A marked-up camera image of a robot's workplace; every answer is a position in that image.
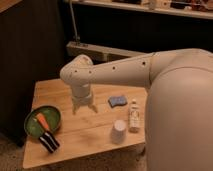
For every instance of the green bowl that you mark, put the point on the green bowl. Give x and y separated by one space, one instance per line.
32 126

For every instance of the metal pole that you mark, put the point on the metal pole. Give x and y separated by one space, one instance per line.
76 36

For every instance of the wooden shelf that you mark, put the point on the wooden shelf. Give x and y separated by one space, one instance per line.
202 9

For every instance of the orange carrot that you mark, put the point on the orange carrot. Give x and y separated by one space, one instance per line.
42 120

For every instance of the black striped eraser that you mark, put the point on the black striped eraser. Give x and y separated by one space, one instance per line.
49 142

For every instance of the white ceramic cup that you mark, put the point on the white ceramic cup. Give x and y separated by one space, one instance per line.
118 132

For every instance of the blue sponge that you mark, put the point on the blue sponge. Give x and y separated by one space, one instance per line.
117 101

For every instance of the white plastic bottle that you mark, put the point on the white plastic bottle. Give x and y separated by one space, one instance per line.
134 117

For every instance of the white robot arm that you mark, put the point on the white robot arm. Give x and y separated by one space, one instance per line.
179 105

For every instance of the wooden table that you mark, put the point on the wooden table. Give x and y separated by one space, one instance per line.
84 132

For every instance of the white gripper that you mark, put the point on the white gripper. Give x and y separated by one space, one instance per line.
82 96

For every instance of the long wooden beam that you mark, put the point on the long wooden beam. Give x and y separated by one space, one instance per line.
99 53

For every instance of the dark cabinet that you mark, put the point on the dark cabinet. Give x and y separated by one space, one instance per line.
31 49

